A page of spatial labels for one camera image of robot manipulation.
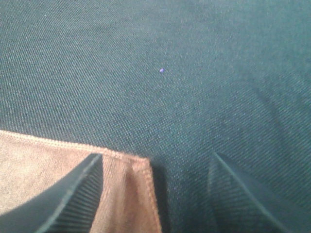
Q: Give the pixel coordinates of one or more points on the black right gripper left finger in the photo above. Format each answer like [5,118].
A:
[69,206]

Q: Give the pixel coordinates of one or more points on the brown towel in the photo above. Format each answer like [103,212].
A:
[49,186]

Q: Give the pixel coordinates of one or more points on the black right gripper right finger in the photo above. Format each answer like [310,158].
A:
[242,204]

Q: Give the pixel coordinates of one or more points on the black table cloth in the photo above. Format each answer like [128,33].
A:
[169,80]

